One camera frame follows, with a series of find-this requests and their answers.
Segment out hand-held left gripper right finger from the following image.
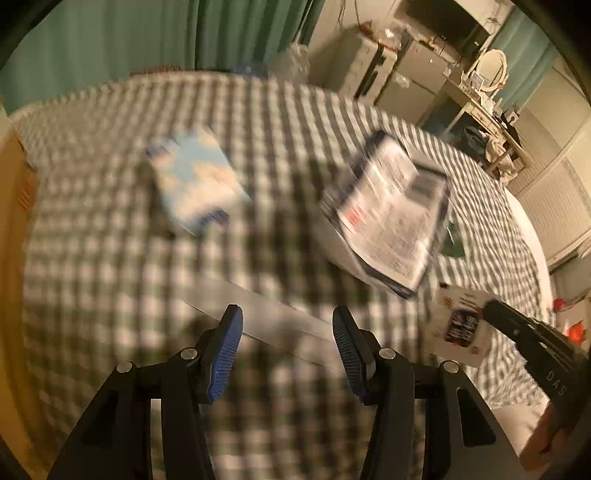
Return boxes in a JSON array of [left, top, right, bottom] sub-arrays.
[[331, 306, 527, 480]]

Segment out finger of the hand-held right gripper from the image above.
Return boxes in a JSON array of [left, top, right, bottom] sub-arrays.
[[482, 299, 557, 356]]

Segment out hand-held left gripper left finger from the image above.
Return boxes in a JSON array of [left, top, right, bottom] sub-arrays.
[[46, 304, 244, 480]]

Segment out white printed card packet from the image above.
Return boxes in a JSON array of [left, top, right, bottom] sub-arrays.
[[427, 283, 493, 368]]

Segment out grey strap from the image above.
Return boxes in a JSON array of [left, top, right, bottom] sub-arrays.
[[179, 276, 343, 366]]

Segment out brown cardboard box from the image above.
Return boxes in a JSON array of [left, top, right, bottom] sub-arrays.
[[0, 133, 40, 462]]

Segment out person's right hand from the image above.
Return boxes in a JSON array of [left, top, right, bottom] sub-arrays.
[[521, 401, 576, 468]]

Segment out white mattress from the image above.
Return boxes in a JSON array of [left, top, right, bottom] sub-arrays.
[[488, 184, 563, 462]]

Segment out small green packet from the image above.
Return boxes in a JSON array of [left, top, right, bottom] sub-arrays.
[[442, 220, 465, 258]]

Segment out white louvered wardrobe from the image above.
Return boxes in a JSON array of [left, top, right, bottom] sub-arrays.
[[507, 91, 591, 260]]

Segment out black-edged printed booklet package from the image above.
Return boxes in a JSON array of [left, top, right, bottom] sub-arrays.
[[320, 131, 452, 299]]

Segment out wooden chair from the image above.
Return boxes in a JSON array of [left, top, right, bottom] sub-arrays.
[[461, 124, 514, 172]]

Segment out blue tissue pack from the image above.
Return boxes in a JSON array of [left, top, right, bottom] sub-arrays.
[[147, 128, 251, 237]]

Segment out white vanity desk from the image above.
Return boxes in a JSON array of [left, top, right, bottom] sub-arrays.
[[442, 87, 528, 182]]

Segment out white oval mirror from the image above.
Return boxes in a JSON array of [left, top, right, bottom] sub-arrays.
[[470, 48, 509, 99]]

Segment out grey mini fridge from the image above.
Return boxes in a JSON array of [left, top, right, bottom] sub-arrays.
[[373, 31, 459, 126]]

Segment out narrow teal curtain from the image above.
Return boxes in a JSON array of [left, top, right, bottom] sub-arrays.
[[488, 8, 560, 108]]

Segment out white suitcase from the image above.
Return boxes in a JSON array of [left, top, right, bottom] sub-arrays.
[[307, 25, 387, 101]]

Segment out black television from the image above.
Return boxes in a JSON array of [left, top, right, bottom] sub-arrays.
[[403, 0, 491, 52]]

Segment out wide teal curtain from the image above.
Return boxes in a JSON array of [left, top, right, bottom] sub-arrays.
[[0, 0, 325, 108]]

